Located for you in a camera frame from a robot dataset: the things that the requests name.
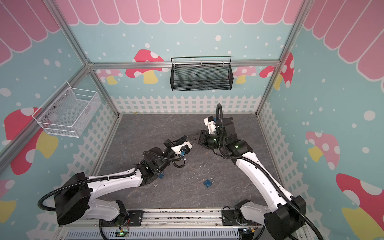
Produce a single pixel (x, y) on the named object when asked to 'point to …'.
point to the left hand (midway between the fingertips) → (184, 136)
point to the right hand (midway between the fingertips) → (190, 138)
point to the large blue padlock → (207, 183)
